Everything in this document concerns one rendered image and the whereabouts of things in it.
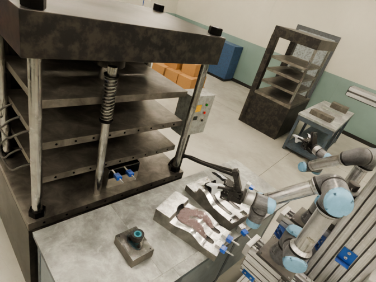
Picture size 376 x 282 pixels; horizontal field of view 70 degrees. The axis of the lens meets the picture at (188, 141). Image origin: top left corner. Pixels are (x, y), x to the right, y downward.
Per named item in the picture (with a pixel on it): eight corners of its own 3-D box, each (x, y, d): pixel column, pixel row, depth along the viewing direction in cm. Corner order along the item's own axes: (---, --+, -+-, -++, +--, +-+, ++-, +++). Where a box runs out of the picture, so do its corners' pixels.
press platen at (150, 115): (181, 125, 228) (182, 120, 225) (40, 150, 153) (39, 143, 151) (134, 89, 269) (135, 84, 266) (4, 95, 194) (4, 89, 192)
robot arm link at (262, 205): (270, 219, 131) (277, 207, 127) (249, 210, 133) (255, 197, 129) (271, 209, 138) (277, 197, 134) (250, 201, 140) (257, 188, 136)
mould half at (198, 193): (247, 219, 216) (254, 207, 209) (228, 232, 198) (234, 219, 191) (205, 181, 243) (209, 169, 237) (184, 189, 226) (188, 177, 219)
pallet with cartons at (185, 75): (203, 92, 709) (211, 65, 673) (186, 97, 644) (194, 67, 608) (167, 75, 752) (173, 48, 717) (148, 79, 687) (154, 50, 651)
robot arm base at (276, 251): (297, 259, 161) (305, 248, 157) (287, 272, 151) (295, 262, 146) (276, 241, 169) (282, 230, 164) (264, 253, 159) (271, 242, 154)
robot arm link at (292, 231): (298, 242, 160) (309, 226, 153) (299, 260, 148) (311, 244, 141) (278, 233, 161) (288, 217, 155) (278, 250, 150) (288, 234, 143)
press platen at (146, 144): (174, 149, 240) (175, 145, 237) (40, 184, 165) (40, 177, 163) (130, 111, 281) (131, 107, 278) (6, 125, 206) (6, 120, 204)
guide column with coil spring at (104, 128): (97, 224, 216) (119, 68, 154) (91, 227, 212) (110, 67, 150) (94, 220, 219) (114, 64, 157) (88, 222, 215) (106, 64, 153)
